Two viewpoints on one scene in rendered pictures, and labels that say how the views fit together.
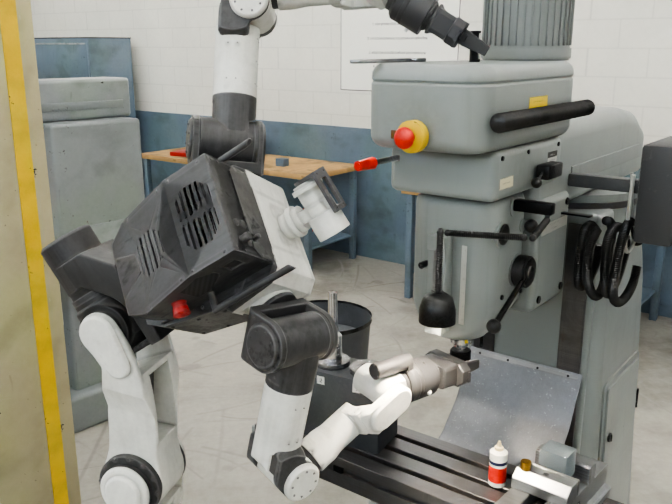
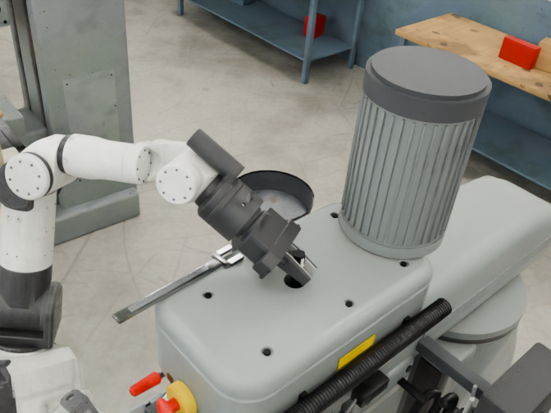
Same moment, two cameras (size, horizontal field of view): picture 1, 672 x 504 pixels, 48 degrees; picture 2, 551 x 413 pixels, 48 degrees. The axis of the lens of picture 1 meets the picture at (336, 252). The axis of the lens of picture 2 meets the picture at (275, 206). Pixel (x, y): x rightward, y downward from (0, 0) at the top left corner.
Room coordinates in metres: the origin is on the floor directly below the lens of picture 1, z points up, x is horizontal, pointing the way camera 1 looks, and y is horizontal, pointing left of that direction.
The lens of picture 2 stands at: (0.83, -0.34, 2.60)
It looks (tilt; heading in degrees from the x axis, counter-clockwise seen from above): 37 degrees down; 8
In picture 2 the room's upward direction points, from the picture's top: 6 degrees clockwise
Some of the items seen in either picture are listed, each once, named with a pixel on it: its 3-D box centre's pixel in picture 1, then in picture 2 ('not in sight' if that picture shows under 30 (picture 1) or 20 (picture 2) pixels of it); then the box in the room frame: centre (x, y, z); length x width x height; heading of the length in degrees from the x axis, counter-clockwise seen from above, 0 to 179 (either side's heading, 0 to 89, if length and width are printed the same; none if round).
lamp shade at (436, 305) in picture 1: (437, 306); not in sight; (1.39, -0.20, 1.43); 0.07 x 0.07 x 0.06
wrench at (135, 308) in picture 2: (387, 60); (179, 283); (1.52, -0.10, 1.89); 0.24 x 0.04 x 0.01; 146
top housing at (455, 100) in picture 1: (475, 101); (296, 309); (1.59, -0.29, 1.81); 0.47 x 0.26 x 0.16; 143
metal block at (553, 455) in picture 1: (557, 461); not in sight; (1.43, -0.47, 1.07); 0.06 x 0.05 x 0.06; 50
